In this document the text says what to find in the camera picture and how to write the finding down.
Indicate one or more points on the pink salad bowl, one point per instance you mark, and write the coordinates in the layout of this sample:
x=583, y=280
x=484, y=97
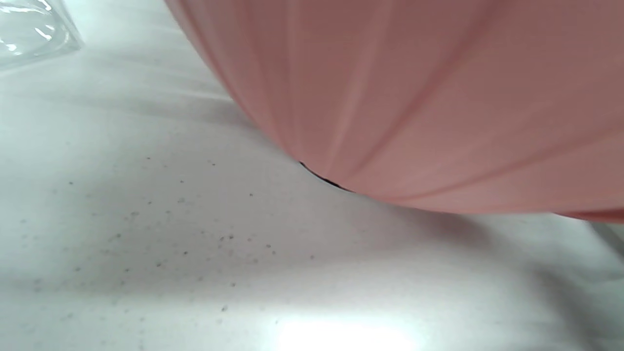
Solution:
x=414, y=97

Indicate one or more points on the clear plastic jar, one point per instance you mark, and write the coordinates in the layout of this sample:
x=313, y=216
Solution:
x=29, y=29

